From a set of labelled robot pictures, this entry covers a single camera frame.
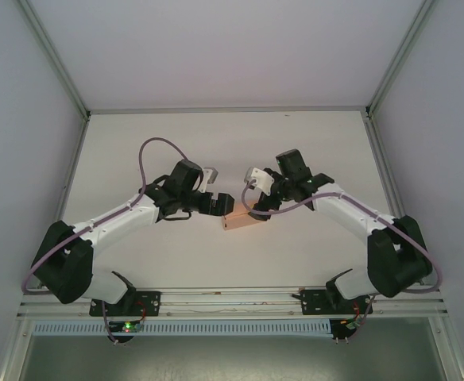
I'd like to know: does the aluminium lower frame post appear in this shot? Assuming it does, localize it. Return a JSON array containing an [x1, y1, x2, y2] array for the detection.
[[0, 317, 33, 381], [430, 317, 464, 381]]

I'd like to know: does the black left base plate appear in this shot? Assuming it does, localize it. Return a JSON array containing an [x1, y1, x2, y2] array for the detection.
[[89, 291, 162, 318]]

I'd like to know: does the tan paper box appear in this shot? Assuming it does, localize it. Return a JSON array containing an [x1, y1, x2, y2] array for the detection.
[[219, 201, 267, 232]]

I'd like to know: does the circuit board with green light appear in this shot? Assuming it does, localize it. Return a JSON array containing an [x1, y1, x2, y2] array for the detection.
[[110, 320, 145, 334]]

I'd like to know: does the aluminium side frame rail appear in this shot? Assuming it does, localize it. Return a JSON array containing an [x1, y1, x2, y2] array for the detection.
[[47, 114, 90, 239], [363, 114, 426, 287]]

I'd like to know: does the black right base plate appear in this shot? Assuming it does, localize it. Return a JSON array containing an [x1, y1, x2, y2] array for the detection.
[[291, 288, 373, 317]]

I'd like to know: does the aluminium back frame rail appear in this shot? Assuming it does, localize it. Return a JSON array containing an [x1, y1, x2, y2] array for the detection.
[[87, 104, 370, 117]]

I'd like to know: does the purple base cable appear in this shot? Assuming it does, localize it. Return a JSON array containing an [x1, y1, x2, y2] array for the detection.
[[102, 302, 121, 347], [350, 294, 378, 344]]

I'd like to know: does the aluminium mounting rail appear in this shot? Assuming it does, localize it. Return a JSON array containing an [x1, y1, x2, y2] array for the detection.
[[16, 284, 451, 321]]

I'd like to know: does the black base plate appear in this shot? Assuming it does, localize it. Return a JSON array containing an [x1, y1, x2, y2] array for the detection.
[[291, 288, 373, 317], [89, 291, 162, 318]]

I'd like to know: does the white slotted cable duct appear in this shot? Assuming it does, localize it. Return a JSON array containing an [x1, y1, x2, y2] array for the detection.
[[32, 319, 333, 337]]

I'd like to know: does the aluminium frame post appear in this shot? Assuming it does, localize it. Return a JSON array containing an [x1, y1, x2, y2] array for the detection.
[[0, 317, 33, 381], [16, 0, 91, 120], [365, 0, 442, 120], [430, 317, 464, 381]]

